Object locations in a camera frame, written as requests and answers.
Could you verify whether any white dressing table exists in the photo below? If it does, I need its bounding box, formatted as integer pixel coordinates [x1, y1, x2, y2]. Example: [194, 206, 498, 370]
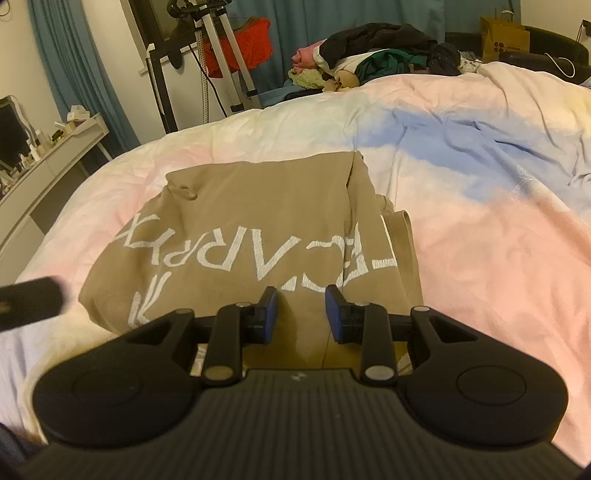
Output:
[1, 114, 111, 285]

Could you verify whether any garment steamer stand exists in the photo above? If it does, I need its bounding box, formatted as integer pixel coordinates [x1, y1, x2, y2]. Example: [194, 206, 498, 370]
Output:
[166, 1, 262, 123]

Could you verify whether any tan printed t-shirt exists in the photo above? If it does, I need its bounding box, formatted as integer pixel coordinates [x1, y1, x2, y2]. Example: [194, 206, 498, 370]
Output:
[79, 152, 423, 369]

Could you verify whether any tissue box on table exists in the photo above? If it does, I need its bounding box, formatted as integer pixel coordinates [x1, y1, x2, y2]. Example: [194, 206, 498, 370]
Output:
[66, 105, 92, 123]

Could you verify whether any blue curtain right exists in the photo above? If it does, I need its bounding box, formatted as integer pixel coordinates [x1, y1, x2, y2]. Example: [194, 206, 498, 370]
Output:
[228, 1, 521, 93]

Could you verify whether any blue curtain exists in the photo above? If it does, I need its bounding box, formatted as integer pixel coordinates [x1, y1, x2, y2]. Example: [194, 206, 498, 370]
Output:
[27, 0, 140, 157]
[228, 1, 521, 93]

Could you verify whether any wavy black frame mirror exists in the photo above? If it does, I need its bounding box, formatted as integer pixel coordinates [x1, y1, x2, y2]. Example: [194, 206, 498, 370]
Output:
[0, 95, 33, 169]

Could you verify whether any blue curtain left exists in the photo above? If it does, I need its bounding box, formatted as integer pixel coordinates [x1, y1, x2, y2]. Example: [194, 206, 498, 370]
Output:
[27, 0, 140, 157]

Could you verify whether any white charging cable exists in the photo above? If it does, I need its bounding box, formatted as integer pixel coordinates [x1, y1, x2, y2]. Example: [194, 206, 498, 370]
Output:
[544, 51, 577, 80]

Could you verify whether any black armchair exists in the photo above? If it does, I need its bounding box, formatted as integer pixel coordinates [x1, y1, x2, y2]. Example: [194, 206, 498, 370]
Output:
[445, 25, 591, 86]

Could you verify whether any pastel tie-dye duvet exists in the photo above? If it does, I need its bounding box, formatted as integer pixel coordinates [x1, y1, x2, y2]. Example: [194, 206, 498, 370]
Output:
[1, 62, 590, 464]

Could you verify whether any pile of mixed clothes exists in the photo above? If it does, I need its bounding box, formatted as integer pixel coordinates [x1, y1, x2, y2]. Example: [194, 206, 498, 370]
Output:
[287, 23, 482, 92]

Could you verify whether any red cloth bag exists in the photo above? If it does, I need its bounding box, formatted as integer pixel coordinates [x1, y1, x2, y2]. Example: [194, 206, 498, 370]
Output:
[204, 17, 273, 79]

